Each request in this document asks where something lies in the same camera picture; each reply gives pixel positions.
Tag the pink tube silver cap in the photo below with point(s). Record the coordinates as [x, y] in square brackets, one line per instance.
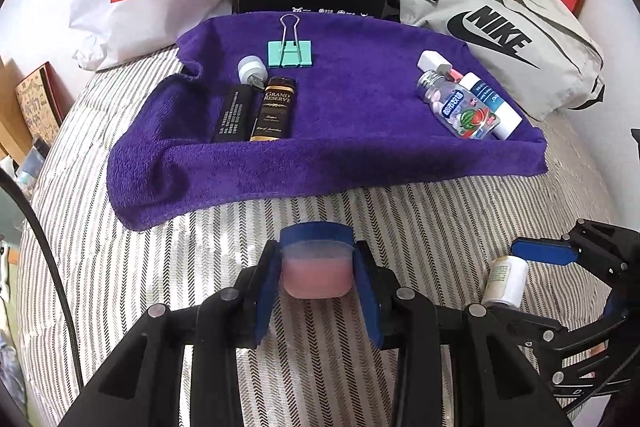
[434, 61]

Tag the black bottle gold label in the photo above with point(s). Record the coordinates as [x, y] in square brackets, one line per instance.
[272, 112]

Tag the pink jar blue lid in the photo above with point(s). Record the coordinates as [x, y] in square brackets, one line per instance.
[315, 277]

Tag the blue and white bottle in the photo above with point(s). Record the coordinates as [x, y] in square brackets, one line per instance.
[487, 97]

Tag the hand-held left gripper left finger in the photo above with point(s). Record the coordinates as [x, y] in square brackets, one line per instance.
[265, 287]

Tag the brown book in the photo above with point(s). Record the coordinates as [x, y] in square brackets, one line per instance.
[37, 107]

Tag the long black box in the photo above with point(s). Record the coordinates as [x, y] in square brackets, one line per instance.
[234, 117]

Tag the purple towel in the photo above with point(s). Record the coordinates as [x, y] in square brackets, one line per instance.
[360, 142]

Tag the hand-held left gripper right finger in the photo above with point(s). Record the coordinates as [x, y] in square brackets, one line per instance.
[367, 292]

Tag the striped bed sheet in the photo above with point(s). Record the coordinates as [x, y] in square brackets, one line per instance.
[450, 232]

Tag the grey bag black logo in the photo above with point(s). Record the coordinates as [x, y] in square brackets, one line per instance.
[550, 72]

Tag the small white bottle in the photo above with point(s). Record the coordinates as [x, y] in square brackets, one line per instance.
[505, 282]

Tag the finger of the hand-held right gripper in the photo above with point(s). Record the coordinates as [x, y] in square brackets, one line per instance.
[542, 252]
[530, 327]

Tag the green binder clip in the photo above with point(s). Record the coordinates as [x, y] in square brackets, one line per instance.
[290, 54]

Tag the clear bottle watermelon label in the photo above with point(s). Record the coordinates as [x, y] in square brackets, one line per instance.
[465, 112]

